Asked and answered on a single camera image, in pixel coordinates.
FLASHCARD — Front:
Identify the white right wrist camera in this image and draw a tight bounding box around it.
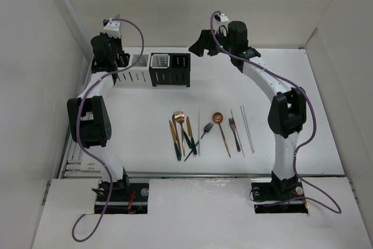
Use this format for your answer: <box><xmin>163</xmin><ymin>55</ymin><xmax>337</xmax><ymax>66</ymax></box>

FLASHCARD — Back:
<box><xmin>213</xmin><ymin>12</ymin><xmax>230</xmax><ymax>34</ymax></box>

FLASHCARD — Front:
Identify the aluminium frame rail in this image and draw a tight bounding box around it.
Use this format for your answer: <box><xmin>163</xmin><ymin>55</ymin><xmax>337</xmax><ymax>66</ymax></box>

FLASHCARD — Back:
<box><xmin>54</xmin><ymin>57</ymin><xmax>91</xmax><ymax>179</ymax></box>

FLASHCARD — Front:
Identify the small copper fork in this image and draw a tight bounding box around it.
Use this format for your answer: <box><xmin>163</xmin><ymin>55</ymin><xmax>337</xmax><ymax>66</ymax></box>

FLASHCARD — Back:
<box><xmin>228</xmin><ymin>118</ymin><xmax>241</xmax><ymax>152</ymax></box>

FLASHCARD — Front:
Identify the white insert in black container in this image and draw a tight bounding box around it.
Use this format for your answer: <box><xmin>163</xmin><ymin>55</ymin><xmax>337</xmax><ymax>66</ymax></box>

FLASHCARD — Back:
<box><xmin>150</xmin><ymin>54</ymin><xmax>170</xmax><ymax>69</ymax></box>

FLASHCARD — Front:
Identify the black fork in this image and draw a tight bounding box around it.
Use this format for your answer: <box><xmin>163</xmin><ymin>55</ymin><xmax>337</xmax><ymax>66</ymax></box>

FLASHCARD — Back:
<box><xmin>196</xmin><ymin>122</ymin><xmax>214</xmax><ymax>156</ymax></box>

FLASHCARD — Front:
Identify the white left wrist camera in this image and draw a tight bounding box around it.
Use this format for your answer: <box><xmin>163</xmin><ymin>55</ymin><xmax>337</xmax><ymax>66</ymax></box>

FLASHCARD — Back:
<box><xmin>103</xmin><ymin>16</ymin><xmax>122</xmax><ymax>39</ymax></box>

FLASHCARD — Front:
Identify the copper spoon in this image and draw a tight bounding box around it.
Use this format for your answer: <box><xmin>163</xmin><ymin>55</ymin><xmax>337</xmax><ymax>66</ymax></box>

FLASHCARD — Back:
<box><xmin>212</xmin><ymin>112</ymin><xmax>231</xmax><ymax>158</ymax></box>

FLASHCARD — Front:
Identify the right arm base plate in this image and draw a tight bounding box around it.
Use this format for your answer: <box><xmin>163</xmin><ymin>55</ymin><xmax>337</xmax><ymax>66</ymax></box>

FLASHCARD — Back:
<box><xmin>251</xmin><ymin>182</ymin><xmax>308</xmax><ymax>214</ymax></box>

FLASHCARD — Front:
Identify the black slotted utensil container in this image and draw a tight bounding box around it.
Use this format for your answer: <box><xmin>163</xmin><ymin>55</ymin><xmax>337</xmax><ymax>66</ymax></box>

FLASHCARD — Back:
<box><xmin>149</xmin><ymin>52</ymin><xmax>191</xmax><ymax>87</ymax></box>

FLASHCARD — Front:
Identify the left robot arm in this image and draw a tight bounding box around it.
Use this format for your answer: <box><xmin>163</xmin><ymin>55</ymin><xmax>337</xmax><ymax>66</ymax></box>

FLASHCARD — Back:
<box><xmin>67</xmin><ymin>32</ymin><xmax>131</xmax><ymax>201</ymax></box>

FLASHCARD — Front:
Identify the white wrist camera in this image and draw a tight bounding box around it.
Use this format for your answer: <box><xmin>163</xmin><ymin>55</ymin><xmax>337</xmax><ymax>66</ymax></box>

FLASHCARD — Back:
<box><xmin>213</xmin><ymin>12</ymin><xmax>230</xmax><ymax>34</ymax></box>
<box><xmin>103</xmin><ymin>16</ymin><xmax>122</xmax><ymax>39</ymax></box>

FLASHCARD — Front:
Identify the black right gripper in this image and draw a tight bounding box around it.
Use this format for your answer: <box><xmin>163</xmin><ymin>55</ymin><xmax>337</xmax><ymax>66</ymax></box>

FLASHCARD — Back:
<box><xmin>188</xmin><ymin>27</ymin><xmax>234</xmax><ymax>57</ymax></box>

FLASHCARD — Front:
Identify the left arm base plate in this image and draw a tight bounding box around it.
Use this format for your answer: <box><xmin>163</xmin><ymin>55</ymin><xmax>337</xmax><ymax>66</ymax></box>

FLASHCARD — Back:
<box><xmin>92</xmin><ymin>180</ymin><xmax>149</xmax><ymax>215</ymax></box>

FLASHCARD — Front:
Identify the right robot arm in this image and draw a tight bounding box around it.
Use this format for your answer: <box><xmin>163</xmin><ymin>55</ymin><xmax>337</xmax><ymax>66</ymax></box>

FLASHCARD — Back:
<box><xmin>189</xmin><ymin>21</ymin><xmax>309</xmax><ymax>202</ymax></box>

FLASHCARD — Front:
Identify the gold knife green handle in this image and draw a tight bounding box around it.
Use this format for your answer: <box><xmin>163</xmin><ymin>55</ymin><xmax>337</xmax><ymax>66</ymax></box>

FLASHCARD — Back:
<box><xmin>186</xmin><ymin>117</ymin><xmax>196</xmax><ymax>149</ymax></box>
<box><xmin>169</xmin><ymin>120</ymin><xmax>181</xmax><ymax>161</ymax></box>

